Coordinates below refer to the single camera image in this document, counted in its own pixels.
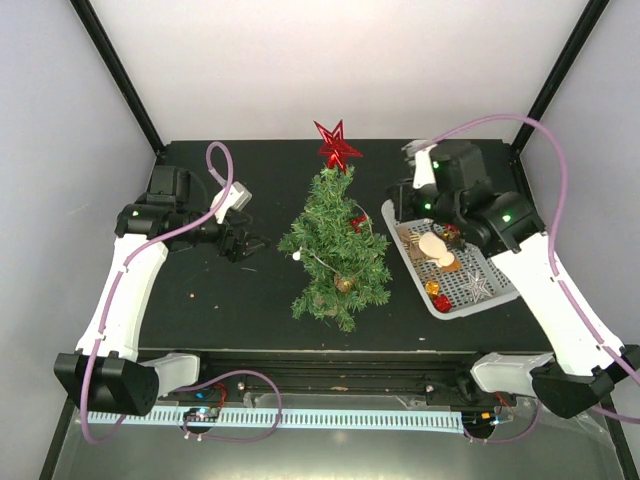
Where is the fairy light string with battery box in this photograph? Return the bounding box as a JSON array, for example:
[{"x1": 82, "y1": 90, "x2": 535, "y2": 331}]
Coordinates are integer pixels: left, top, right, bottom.
[{"x1": 291, "y1": 199, "x2": 376, "y2": 281}]

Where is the small green christmas tree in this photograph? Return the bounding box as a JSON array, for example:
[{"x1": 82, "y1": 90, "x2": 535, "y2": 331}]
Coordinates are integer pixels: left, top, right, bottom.
[{"x1": 278, "y1": 167, "x2": 392, "y2": 333}]

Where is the red foil star ornament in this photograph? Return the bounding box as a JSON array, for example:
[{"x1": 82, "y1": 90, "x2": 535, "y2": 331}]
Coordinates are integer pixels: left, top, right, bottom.
[{"x1": 314, "y1": 119, "x2": 363, "y2": 174}]

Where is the white plastic basket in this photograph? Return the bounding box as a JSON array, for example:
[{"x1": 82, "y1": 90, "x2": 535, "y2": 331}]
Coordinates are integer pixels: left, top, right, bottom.
[{"x1": 381, "y1": 200, "x2": 519, "y2": 320}]

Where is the pine cone ornament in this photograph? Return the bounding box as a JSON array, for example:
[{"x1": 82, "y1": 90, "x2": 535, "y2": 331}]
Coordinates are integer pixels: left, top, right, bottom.
[{"x1": 334, "y1": 274, "x2": 354, "y2": 294}]

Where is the silver star ornament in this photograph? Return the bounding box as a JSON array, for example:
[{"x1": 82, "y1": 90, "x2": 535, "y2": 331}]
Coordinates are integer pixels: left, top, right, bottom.
[{"x1": 462, "y1": 271, "x2": 493, "y2": 304}]

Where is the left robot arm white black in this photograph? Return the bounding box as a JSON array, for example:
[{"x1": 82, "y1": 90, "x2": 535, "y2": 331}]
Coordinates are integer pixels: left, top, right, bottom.
[{"x1": 54, "y1": 166, "x2": 268, "y2": 416}]

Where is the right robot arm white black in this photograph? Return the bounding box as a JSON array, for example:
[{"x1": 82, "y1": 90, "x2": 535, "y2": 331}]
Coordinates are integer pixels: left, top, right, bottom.
[{"x1": 381, "y1": 140, "x2": 639, "y2": 419}]

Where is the wooden snowman ornament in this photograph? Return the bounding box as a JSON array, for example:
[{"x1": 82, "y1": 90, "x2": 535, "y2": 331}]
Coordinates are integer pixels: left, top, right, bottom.
[{"x1": 418, "y1": 232, "x2": 456, "y2": 267}]

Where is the gold gift box ornament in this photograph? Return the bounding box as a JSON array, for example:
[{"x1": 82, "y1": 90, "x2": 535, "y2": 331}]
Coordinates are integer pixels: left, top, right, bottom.
[{"x1": 424, "y1": 280, "x2": 441, "y2": 298}]

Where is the red gift box ornament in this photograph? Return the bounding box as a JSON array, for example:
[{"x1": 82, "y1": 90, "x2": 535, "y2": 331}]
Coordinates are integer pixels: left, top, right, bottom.
[{"x1": 432, "y1": 294, "x2": 453, "y2": 313}]

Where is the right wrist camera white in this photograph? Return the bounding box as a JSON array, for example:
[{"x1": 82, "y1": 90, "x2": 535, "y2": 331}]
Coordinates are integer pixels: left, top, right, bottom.
[{"x1": 403, "y1": 140, "x2": 437, "y2": 190}]

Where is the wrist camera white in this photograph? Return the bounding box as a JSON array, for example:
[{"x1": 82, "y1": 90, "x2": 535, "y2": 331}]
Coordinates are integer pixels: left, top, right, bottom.
[
  {"x1": 403, "y1": 140, "x2": 437, "y2": 190},
  {"x1": 211, "y1": 181, "x2": 252, "y2": 224}
]

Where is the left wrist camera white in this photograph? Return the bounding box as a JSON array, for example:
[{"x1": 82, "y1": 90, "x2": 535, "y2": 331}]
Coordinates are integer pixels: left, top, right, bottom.
[{"x1": 211, "y1": 181, "x2": 252, "y2": 224}]

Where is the light blue slotted cable duct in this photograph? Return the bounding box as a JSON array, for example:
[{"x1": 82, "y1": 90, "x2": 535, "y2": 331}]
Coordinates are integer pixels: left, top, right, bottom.
[{"x1": 87, "y1": 404, "x2": 465, "y2": 435}]

